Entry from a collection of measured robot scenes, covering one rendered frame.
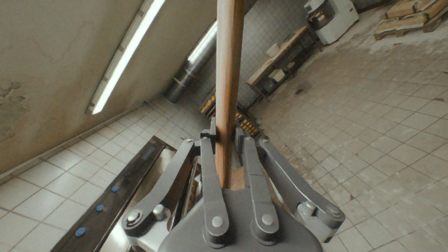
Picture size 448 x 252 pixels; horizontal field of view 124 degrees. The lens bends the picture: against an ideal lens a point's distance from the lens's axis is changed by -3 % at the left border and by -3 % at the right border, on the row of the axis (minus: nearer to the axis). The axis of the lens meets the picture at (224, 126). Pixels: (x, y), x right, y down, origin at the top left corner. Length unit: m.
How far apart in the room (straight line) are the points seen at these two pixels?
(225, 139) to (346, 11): 5.36
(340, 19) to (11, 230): 6.04
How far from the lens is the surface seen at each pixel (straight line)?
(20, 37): 0.89
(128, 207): 1.52
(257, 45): 5.35
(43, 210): 1.41
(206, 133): 0.16
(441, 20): 4.04
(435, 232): 2.08
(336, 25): 5.27
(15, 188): 1.48
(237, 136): 0.17
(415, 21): 3.85
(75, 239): 1.38
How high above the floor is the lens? 2.02
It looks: 18 degrees down
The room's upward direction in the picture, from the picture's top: 51 degrees counter-clockwise
